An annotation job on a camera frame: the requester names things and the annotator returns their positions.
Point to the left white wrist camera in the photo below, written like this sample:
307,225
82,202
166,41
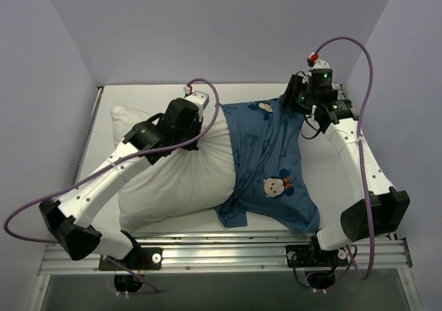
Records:
198,98

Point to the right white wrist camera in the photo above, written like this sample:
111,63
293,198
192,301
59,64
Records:
315,62

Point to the left aluminium side rail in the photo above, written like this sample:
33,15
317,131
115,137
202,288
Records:
98,147

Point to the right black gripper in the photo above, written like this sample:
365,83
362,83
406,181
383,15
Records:
290,95

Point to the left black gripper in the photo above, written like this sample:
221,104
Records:
193,128

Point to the white pillow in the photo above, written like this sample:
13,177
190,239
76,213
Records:
181,183

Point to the right aluminium side rail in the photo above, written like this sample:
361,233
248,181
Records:
340,90

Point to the aluminium side rail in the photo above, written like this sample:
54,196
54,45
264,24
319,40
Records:
98,147
340,90

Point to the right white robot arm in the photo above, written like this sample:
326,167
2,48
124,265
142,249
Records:
377,208

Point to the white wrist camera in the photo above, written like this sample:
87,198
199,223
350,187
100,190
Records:
198,98
315,62

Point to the blue cartoon print pillowcase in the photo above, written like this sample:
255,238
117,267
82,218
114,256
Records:
264,140

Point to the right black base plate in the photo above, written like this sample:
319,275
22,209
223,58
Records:
302,256

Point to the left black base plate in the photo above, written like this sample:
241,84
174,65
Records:
144,258

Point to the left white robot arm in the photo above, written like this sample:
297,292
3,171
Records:
69,218

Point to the aluminium front rail frame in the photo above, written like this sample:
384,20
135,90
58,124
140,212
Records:
217,252

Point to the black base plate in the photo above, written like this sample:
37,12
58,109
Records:
302,256
144,258

